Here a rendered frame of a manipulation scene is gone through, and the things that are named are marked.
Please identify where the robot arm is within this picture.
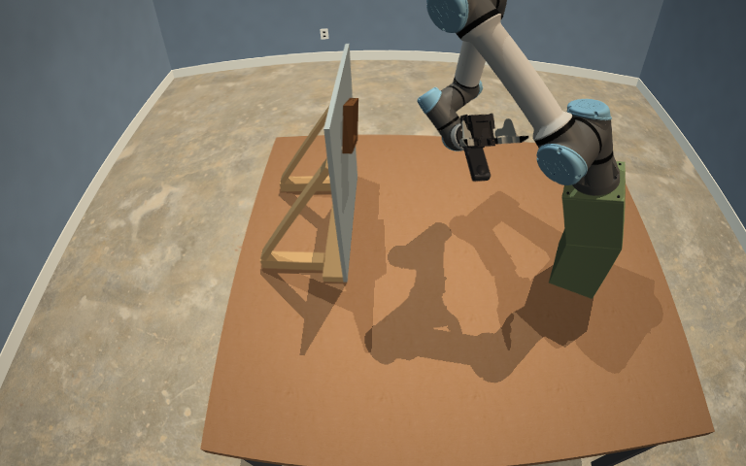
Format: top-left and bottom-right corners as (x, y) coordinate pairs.
(417, 0), (620, 196)

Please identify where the brown picture frame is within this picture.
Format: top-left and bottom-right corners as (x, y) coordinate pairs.
(341, 98), (358, 153)

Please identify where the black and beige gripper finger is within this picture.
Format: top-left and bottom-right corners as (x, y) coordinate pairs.
(492, 118), (529, 145)
(459, 120), (478, 147)

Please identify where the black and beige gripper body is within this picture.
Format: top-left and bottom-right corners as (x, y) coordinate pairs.
(456, 114), (495, 149)

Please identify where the wooden triangular stand brace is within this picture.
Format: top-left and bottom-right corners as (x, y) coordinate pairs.
(260, 106), (343, 283)

